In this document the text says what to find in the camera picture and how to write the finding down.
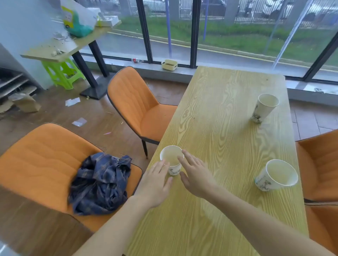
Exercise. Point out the person's left hand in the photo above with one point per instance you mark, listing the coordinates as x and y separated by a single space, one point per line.
151 186

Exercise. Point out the white tissue box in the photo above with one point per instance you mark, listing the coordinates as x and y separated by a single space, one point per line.
108 21

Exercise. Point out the crumpled paper scraps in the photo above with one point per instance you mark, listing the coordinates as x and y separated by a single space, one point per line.
57 52

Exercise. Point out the brown cardboard box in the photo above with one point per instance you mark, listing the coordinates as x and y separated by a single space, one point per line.
26 104

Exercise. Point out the blue plaid cloth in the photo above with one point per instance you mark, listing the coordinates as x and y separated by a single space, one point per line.
100 184

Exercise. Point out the small beige box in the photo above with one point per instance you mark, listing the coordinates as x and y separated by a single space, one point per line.
169 65

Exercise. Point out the person's left thumb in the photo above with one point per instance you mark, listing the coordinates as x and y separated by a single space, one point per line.
169 183

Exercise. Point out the grey storage shelf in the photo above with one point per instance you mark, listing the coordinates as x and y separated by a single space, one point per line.
13 84

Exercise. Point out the person's left forearm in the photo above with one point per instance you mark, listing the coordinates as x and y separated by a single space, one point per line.
111 232

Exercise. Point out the orange upholstered chair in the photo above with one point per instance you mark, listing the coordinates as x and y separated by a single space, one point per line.
39 163
132 100
324 224
319 163

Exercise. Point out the wooden table with black pedestal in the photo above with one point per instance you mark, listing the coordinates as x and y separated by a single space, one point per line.
76 43

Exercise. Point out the person's right thumb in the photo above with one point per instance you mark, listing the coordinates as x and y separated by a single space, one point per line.
183 180

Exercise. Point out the white paper scrap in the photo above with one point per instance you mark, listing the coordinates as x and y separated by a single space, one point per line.
79 122
73 101

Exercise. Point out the white printed paper cup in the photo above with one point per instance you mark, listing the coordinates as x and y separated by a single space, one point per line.
171 155
264 108
277 175

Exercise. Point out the black window frame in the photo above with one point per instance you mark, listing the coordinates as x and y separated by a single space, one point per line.
195 31

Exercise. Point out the green plastic stool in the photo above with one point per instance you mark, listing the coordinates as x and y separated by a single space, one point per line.
62 73

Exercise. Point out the clear plastic bottle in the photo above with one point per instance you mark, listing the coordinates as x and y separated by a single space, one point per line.
136 60

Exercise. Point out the person's right hand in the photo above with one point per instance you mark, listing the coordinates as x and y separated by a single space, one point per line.
198 179

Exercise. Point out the teal plastic bag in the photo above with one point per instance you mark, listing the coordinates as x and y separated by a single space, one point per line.
79 27

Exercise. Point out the person's right forearm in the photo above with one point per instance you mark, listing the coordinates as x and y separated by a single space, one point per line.
258 229

